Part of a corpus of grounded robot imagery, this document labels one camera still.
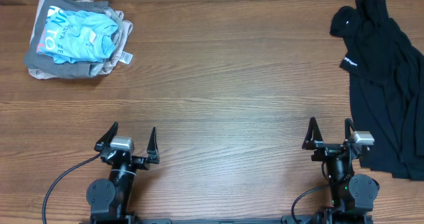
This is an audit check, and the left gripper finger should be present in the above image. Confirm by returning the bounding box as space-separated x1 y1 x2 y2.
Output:
146 127 160 164
94 121 119 152

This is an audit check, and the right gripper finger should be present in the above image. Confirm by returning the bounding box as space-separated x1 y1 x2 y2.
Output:
344 118 356 139
302 117 323 150

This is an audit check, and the black t-shirt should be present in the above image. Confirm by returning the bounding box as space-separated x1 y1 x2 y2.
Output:
330 0 423 181

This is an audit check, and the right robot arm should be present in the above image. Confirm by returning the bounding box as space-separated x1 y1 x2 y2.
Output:
296 117 380 224

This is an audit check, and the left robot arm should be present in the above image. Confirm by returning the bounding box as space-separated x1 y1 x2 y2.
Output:
86 122 160 224

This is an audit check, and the dark navy garment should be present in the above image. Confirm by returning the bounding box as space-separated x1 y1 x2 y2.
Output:
349 74 410 179

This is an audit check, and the light blue folded t-shirt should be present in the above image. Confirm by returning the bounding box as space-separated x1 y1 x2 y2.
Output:
36 6 119 64

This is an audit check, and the beige folded garment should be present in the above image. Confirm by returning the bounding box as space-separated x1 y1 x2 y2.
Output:
24 0 133 80

